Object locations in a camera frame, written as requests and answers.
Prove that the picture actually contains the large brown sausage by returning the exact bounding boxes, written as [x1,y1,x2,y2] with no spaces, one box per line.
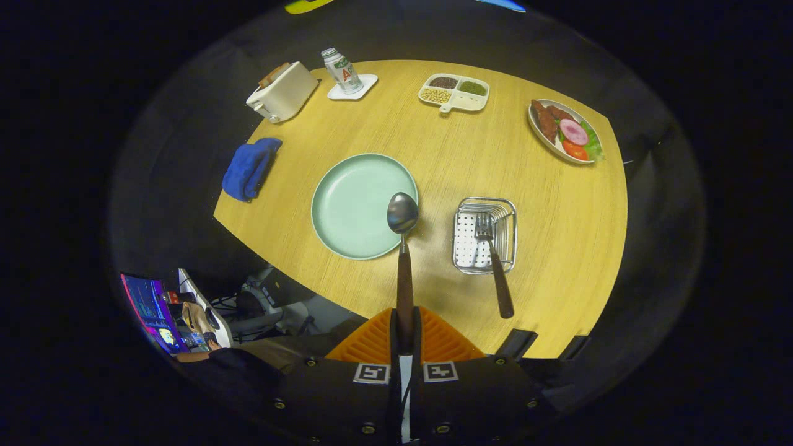
[531,100,558,144]

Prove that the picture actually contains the pink ham slice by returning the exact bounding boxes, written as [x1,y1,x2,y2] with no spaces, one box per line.
[559,119,589,147]

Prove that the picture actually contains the wooden handle spoon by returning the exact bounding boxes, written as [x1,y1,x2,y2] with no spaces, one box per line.
[387,192,419,354]

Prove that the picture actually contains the brown toast slices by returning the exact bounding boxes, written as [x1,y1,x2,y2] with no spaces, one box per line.
[258,61,291,89]

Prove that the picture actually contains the white divided dish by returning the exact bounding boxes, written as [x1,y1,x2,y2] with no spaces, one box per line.
[418,73,491,115]

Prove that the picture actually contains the blue folded towel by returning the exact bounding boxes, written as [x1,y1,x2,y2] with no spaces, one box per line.
[222,137,283,203]

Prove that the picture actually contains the white food plate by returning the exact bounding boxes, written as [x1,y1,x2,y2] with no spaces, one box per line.
[528,99,605,165]

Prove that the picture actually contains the dark box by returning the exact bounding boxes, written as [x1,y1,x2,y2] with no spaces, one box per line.
[260,273,317,307]

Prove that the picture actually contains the person's leg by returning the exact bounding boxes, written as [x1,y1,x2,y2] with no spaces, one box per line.
[239,316,366,372]

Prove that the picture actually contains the white square coaster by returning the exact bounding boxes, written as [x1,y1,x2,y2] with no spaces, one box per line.
[327,74,379,102]

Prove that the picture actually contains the white toaster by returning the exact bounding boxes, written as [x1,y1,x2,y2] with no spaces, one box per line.
[246,61,320,124]

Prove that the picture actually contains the light green plate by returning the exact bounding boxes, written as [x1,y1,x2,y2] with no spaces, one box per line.
[311,153,419,260]

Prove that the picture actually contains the green lettuce leaf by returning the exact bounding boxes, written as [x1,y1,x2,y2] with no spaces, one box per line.
[581,121,605,163]

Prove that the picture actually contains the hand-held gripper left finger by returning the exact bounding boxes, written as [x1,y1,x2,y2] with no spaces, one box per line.
[271,307,403,446]

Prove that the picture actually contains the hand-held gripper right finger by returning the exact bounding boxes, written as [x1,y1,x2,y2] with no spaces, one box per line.
[410,307,558,446]

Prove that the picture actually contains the wooden handle fork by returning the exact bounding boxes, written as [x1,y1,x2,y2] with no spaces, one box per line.
[474,212,515,320]

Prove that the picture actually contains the metal wire basket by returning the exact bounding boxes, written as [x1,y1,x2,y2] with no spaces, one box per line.
[452,197,518,275]

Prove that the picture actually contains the clear water bottle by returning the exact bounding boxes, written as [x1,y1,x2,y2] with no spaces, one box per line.
[320,48,364,95]

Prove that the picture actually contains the laptop screen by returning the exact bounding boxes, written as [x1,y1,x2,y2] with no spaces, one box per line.
[121,273,190,355]

